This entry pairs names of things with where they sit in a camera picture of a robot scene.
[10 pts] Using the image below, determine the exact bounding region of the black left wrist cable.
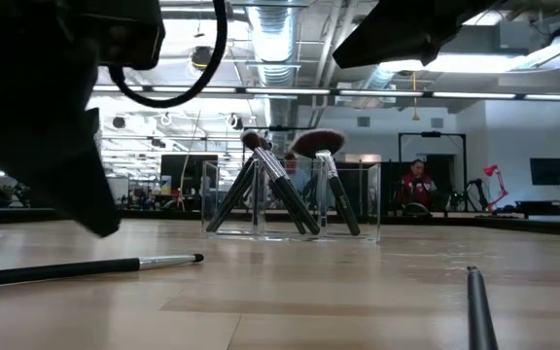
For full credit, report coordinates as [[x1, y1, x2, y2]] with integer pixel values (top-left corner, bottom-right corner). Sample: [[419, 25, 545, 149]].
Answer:
[[108, 0, 228, 110]]

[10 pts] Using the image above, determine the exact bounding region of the black bench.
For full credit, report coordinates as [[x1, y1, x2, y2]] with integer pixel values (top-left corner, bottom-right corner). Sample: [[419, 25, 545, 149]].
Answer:
[[513, 198, 560, 221]]

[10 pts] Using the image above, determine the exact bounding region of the dark wall monitor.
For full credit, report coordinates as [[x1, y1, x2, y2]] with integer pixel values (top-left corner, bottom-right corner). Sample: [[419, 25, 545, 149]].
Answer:
[[529, 157, 560, 188]]

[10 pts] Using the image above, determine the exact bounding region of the yellow hanging cord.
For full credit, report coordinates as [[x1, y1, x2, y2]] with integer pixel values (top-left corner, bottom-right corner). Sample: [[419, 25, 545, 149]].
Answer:
[[409, 71, 421, 123]]

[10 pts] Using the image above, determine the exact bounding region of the person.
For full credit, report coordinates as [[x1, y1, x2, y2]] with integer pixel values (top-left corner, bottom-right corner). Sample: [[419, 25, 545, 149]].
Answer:
[[282, 152, 313, 195], [396, 157, 439, 216]]

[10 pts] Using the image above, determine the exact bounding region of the black rig frame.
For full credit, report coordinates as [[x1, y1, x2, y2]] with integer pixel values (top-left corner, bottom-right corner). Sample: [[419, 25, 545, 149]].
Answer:
[[397, 130, 469, 215]]

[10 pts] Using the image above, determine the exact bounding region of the fan makeup brush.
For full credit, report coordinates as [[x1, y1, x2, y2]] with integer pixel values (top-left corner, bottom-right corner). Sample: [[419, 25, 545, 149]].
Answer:
[[289, 127, 362, 237]]

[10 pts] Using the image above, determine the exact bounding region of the large ceiling light panel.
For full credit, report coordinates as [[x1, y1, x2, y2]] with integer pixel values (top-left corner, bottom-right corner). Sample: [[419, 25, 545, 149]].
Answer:
[[378, 28, 560, 75]]

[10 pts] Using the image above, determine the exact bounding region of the thin black makeup brush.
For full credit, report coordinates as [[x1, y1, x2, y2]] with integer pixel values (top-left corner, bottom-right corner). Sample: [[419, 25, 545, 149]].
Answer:
[[211, 164, 259, 233], [466, 264, 501, 350], [205, 158, 255, 233], [0, 252, 205, 290]]

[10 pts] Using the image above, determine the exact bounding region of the black metal table frame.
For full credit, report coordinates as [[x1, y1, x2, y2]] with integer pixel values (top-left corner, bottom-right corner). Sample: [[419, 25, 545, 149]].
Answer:
[[0, 206, 560, 239]]

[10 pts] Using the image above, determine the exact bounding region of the black brush long silver ferrule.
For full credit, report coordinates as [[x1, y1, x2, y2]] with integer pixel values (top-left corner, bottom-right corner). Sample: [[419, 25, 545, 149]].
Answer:
[[260, 138, 308, 236]]

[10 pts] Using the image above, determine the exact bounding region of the round-head powder makeup brush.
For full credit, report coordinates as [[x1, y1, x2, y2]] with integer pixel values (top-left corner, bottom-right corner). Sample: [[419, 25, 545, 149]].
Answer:
[[239, 128, 321, 236]]

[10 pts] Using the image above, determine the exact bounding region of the silver ventilation duct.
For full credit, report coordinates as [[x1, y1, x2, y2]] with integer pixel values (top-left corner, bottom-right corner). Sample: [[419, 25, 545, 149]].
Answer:
[[244, 0, 301, 128]]

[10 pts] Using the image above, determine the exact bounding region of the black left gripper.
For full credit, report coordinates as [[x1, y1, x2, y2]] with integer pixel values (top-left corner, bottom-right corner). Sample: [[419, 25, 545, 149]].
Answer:
[[0, 0, 123, 240]]

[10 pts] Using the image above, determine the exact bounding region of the dark screen panel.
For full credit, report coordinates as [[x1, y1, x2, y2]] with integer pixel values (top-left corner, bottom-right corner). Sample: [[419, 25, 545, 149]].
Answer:
[[158, 153, 220, 196]]

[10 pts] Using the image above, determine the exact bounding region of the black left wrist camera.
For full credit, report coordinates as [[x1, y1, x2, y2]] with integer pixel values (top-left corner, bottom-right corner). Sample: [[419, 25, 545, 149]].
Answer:
[[79, 0, 167, 72]]

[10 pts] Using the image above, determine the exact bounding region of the long ceiling light strip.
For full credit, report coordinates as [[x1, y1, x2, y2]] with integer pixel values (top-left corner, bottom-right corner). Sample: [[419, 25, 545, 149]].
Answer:
[[92, 85, 560, 102]]

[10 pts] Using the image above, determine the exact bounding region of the clear plastic pouch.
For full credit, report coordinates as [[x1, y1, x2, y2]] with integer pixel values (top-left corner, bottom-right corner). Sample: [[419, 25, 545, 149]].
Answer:
[[200, 157, 382, 243]]

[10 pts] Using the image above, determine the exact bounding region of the red desk lamp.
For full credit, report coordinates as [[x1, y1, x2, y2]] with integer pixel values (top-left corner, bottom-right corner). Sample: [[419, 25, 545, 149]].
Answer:
[[482, 163, 510, 214]]

